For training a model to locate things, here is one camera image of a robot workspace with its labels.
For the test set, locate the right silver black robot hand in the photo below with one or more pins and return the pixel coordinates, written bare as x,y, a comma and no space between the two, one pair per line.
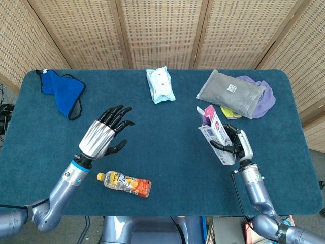
243,145

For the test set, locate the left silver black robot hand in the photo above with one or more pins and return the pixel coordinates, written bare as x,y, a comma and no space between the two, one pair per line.
95,138

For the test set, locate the white pink toothpaste box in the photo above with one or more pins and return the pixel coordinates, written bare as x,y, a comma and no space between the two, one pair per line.
209,132

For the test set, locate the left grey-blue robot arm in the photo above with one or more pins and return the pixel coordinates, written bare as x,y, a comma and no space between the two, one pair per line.
63,185

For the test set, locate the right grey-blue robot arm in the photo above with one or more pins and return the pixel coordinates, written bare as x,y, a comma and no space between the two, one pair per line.
256,190

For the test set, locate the yellow-green cloth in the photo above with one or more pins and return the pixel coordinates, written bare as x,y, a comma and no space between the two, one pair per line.
228,114

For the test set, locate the lavender cloth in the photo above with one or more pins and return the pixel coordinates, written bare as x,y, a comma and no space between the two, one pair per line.
265,101

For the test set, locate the grey translucent zip bag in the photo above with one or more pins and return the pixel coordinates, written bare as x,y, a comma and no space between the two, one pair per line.
228,94

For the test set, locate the orange label drink bottle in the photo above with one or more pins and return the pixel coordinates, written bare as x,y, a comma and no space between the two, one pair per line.
127,184

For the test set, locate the blue cloth black trim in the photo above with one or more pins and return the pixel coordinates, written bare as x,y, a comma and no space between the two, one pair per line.
63,91

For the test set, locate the teal felt table cover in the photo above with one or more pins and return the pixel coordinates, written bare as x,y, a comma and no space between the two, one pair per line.
162,142

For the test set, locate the light blue wet wipes pack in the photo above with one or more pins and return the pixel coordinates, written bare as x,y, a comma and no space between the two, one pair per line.
160,86

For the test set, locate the red book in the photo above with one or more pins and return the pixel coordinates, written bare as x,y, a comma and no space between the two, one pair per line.
248,230

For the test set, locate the grey laptop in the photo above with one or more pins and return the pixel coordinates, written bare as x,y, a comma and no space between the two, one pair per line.
227,230

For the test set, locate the woven wood screen panel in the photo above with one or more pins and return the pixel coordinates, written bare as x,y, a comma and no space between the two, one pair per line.
20,45
162,30
81,33
304,63
241,33

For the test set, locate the grey-blue robot torso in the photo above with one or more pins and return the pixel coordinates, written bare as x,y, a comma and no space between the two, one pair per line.
152,231

